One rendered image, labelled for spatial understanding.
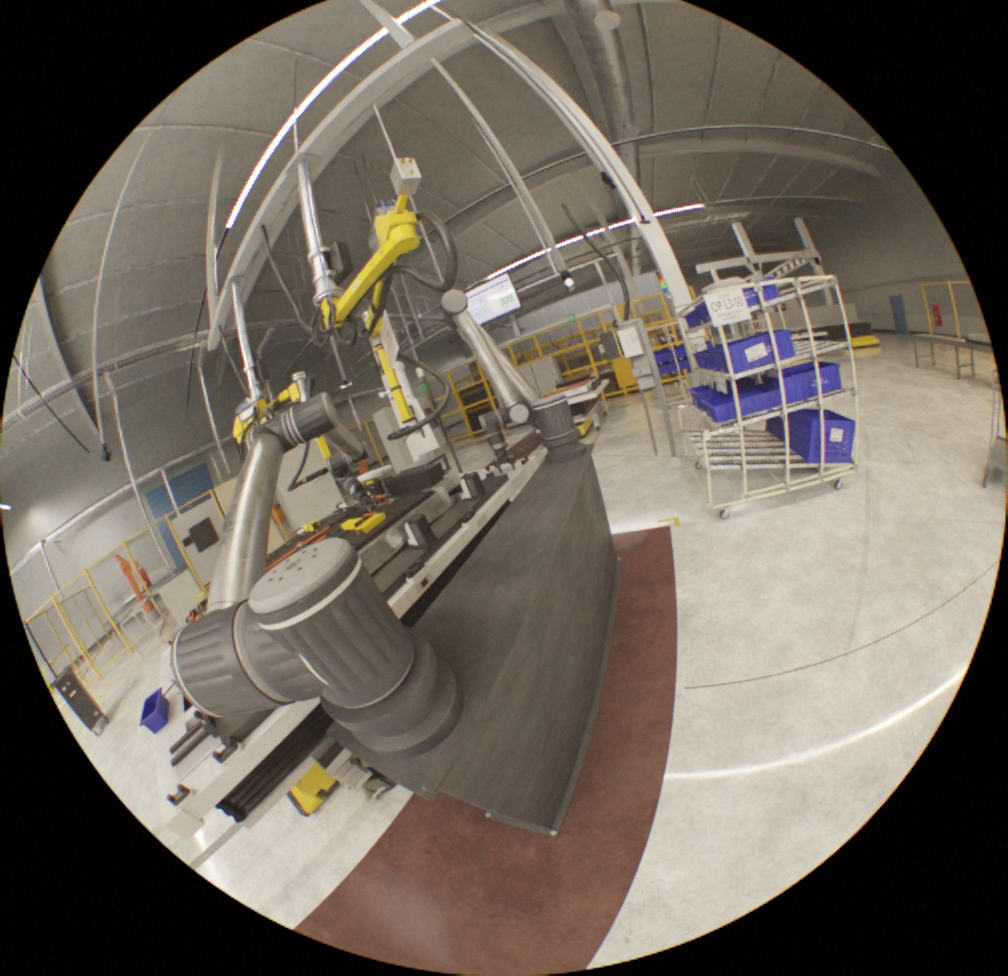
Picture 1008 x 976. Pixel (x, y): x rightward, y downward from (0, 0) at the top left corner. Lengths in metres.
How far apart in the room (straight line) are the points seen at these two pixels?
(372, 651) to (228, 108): 9.61
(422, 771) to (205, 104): 9.78
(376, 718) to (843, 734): 1.58
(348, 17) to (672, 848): 10.52
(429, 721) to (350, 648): 0.20
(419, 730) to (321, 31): 9.50
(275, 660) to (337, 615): 0.13
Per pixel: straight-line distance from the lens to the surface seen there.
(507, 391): 1.65
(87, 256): 11.73
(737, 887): 1.44
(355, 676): 0.46
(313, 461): 6.46
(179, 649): 0.67
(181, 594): 5.76
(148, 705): 1.89
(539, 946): 1.48
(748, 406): 2.43
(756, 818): 1.43
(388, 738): 0.58
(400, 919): 1.67
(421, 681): 0.50
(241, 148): 10.05
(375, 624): 0.45
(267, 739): 1.08
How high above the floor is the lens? 1.37
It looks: 14 degrees down
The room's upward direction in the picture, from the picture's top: 20 degrees counter-clockwise
